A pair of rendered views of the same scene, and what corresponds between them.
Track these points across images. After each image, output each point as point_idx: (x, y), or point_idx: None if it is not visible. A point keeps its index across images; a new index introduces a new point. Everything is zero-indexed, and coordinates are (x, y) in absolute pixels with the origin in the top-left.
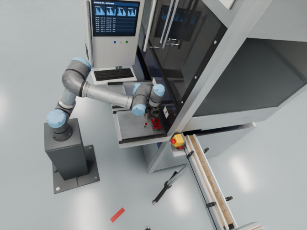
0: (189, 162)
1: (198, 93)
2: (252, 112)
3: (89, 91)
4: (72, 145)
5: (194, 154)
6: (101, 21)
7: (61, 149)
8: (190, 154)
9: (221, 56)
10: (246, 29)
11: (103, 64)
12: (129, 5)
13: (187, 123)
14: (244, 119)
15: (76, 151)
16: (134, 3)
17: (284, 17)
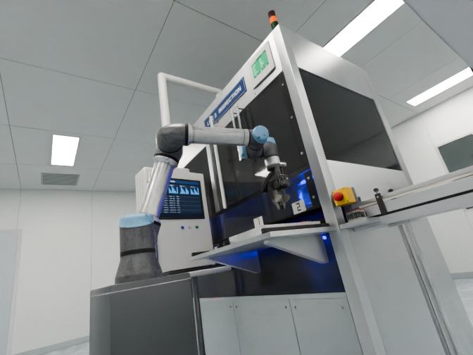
0: (395, 210)
1: (305, 115)
2: (386, 172)
3: (196, 126)
4: (172, 276)
5: (385, 196)
6: (164, 200)
7: (148, 290)
8: (379, 196)
9: (293, 77)
10: (293, 60)
11: (171, 268)
12: (191, 183)
13: (331, 172)
14: (392, 188)
15: (179, 318)
16: (195, 182)
17: (307, 60)
